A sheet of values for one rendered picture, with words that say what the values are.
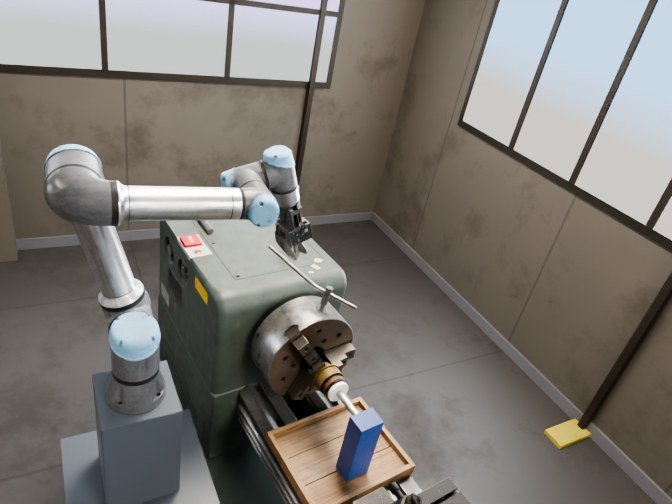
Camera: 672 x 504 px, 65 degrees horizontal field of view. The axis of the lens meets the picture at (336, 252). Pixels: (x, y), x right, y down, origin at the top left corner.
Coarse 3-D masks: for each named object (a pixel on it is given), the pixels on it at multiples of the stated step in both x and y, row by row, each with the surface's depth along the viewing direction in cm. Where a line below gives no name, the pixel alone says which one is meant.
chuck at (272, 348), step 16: (304, 304) 164; (320, 304) 167; (288, 320) 160; (304, 320) 159; (320, 320) 159; (336, 320) 163; (272, 336) 159; (304, 336) 159; (320, 336) 163; (336, 336) 168; (352, 336) 173; (256, 352) 164; (272, 352) 157; (288, 352) 159; (272, 368) 159; (288, 368) 163; (272, 384) 163; (288, 384) 167
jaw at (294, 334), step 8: (296, 328) 158; (288, 336) 157; (296, 336) 157; (296, 344) 156; (304, 344) 155; (304, 352) 156; (312, 352) 158; (312, 360) 158; (320, 360) 158; (312, 368) 158; (320, 368) 158
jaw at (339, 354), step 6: (348, 342) 172; (318, 348) 170; (330, 348) 169; (336, 348) 169; (342, 348) 170; (348, 348) 170; (354, 348) 170; (318, 354) 171; (324, 354) 167; (330, 354) 167; (336, 354) 167; (342, 354) 168; (348, 354) 170; (324, 360) 168; (330, 360) 165; (336, 360) 165; (342, 360) 166; (342, 366) 164
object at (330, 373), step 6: (330, 366) 160; (336, 366) 161; (318, 372) 158; (324, 372) 158; (330, 372) 158; (336, 372) 158; (318, 378) 158; (324, 378) 157; (330, 378) 157; (336, 378) 156; (342, 378) 158; (318, 384) 158; (324, 384) 157; (330, 384) 155; (324, 390) 156
